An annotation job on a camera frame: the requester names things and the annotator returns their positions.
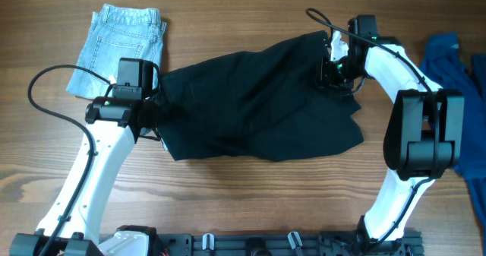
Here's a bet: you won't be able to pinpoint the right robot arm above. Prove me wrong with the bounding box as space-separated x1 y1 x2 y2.
306 8 464 253

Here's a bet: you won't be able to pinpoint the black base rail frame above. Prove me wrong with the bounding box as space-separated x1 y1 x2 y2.
86 231 424 256

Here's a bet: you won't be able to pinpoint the black cable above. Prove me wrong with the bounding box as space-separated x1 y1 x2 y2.
27 60 163 256
305 8 441 245

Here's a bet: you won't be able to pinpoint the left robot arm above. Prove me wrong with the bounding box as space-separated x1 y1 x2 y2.
9 58 168 255

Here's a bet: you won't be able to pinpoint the folded light blue jeans shorts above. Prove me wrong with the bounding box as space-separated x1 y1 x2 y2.
66 4 166 100

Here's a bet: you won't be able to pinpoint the left black cable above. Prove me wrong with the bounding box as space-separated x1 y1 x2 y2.
27 60 163 256

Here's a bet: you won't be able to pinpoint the right black cable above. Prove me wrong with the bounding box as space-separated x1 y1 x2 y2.
305 8 441 245

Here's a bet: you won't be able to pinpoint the blue garment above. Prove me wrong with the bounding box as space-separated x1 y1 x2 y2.
419 31 486 249

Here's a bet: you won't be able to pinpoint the black shorts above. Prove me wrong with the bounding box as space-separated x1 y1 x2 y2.
156 31 364 162

